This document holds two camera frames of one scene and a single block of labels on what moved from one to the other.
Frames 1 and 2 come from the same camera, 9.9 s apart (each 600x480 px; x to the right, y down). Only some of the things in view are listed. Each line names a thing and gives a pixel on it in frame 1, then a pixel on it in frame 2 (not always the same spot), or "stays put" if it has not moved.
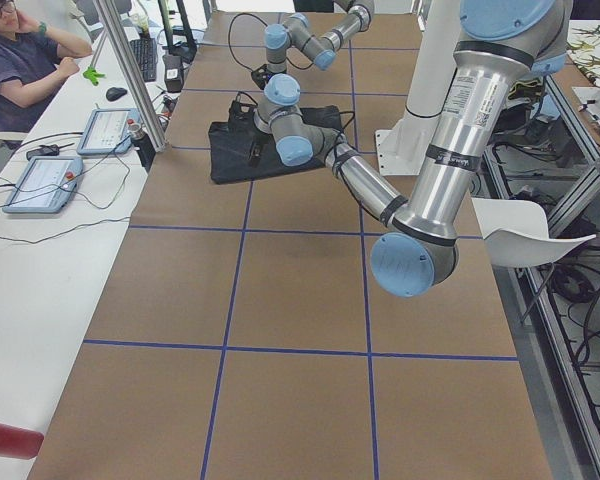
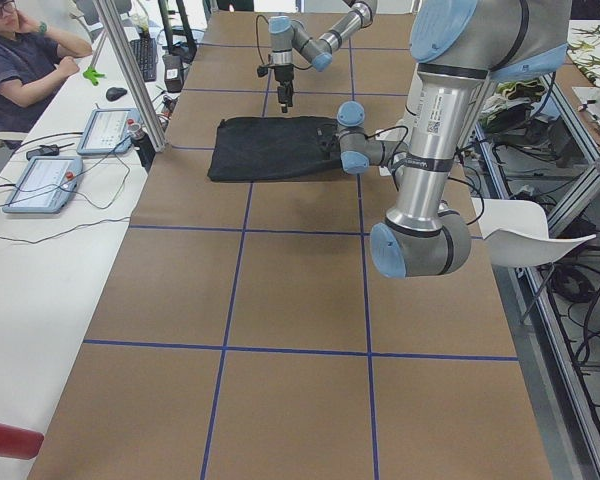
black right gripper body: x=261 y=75 to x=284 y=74
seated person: x=20 y=66 stays put
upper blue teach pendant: x=106 y=131 stays put
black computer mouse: x=115 y=93 stays put
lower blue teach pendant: x=46 y=185 stays put
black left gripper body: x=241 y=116 to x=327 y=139
